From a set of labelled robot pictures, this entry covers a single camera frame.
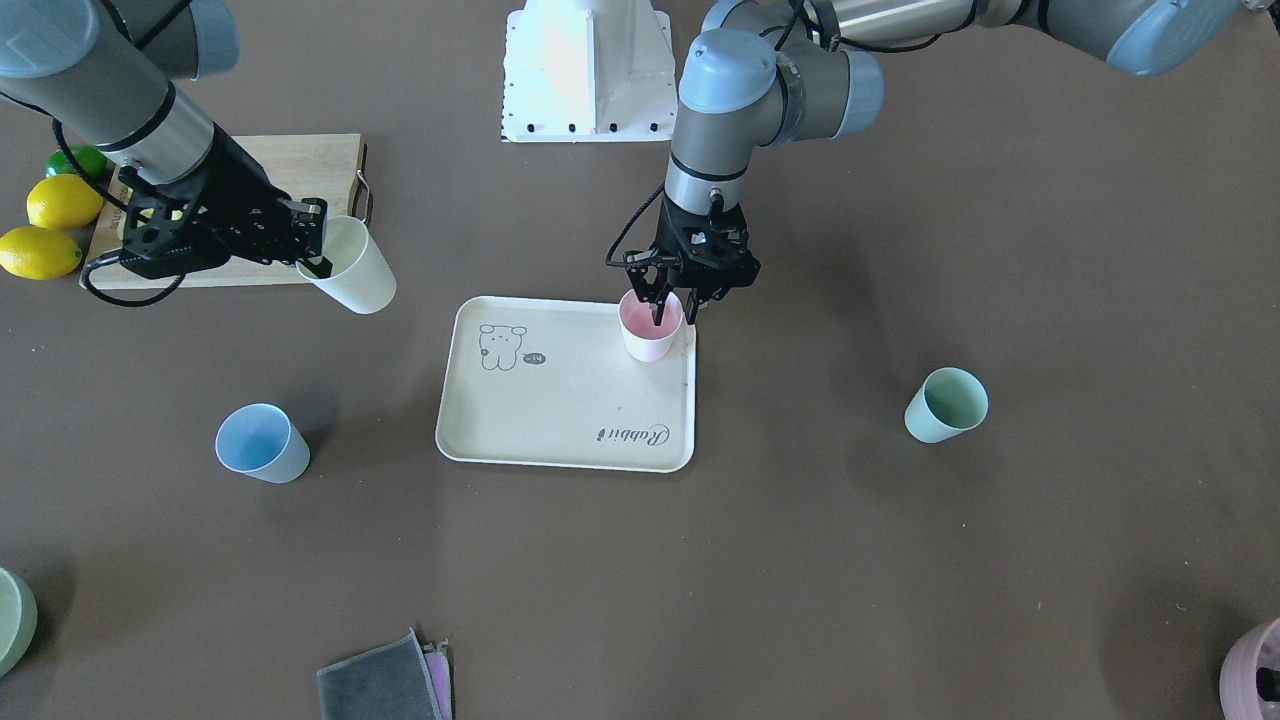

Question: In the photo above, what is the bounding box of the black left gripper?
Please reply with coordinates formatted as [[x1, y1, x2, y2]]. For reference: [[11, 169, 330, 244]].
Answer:
[[625, 199, 760, 327]]

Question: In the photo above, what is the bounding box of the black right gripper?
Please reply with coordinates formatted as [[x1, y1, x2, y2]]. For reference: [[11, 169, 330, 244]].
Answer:
[[120, 129, 328, 281]]

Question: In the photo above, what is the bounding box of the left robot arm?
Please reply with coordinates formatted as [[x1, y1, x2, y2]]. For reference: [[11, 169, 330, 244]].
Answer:
[[605, 1, 1245, 325]]

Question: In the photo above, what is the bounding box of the cream rabbit tray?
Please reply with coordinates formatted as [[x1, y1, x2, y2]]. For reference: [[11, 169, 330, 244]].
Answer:
[[435, 296, 698, 473]]

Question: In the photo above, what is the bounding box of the wooden cutting board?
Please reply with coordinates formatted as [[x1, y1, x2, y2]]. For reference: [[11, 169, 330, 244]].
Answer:
[[84, 133, 366, 295]]

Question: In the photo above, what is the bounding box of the green plastic cup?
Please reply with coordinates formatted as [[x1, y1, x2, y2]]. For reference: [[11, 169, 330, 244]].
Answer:
[[902, 366, 989, 445]]

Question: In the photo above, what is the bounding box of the yellow lemon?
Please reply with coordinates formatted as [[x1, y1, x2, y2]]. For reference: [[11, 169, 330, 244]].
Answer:
[[1, 225, 84, 281], [26, 174, 105, 231]]

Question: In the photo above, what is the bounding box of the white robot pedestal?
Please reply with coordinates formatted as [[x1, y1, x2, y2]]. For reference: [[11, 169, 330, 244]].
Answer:
[[500, 1, 678, 143]]

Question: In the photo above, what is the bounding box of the blue plastic cup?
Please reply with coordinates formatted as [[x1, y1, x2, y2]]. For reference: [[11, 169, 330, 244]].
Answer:
[[214, 404, 311, 484]]

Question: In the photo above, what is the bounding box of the grey folded cloth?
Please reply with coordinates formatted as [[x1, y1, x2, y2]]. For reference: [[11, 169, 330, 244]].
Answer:
[[316, 632, 456, 719]]

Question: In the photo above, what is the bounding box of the green lime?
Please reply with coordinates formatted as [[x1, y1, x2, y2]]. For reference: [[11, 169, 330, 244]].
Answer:
[[45, 145, 109, 183]]

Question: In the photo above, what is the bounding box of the cream plastic cup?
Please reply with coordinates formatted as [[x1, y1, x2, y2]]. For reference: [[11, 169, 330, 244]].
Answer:
[[296, 217, 397, 314]]

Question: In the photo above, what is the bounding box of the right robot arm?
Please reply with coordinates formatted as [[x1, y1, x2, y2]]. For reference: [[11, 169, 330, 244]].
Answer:
[[3, 1, 397, 314]]

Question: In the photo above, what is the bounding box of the pink plastic cup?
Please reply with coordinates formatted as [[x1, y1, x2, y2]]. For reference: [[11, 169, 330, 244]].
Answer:
[[618, 290, 684, 363]]

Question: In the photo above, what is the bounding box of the pink bowl with ice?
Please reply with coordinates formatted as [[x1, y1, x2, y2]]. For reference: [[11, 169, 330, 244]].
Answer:
[[1219, 619, 1279, 719]]

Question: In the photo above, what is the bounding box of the green bowl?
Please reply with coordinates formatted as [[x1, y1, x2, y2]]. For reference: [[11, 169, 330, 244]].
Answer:
[[0, 568, 38, 678]]

